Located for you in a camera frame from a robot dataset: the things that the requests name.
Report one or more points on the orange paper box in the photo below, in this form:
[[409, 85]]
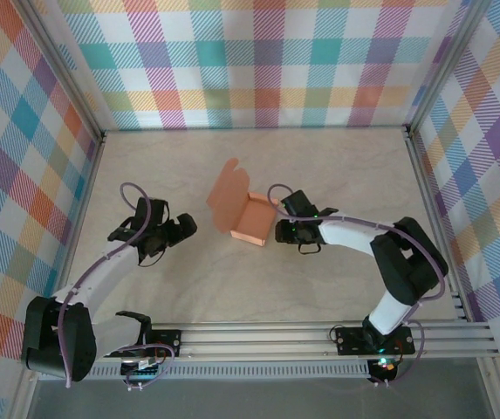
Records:
[[254, 218]]

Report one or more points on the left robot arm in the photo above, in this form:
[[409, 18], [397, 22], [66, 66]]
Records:
[[57, 340]]

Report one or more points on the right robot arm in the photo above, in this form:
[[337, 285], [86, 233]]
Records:
[[406, 270]]

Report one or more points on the grey metal panel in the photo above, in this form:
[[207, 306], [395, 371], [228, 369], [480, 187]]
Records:
[[254, 399]]

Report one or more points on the aluminium side rail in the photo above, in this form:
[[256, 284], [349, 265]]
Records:
[[79, 227], [437, 209]]

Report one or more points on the aluminium mounting rail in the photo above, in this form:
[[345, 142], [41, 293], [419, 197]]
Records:
[[254, 340]]

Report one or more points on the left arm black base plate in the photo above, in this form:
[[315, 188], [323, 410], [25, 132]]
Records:
[[171, 342]]

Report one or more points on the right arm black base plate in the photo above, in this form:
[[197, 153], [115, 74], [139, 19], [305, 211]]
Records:
[[345, 340]]

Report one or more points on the aluminium frame post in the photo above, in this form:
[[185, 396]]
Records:
[[57, 65], [446, 65]]

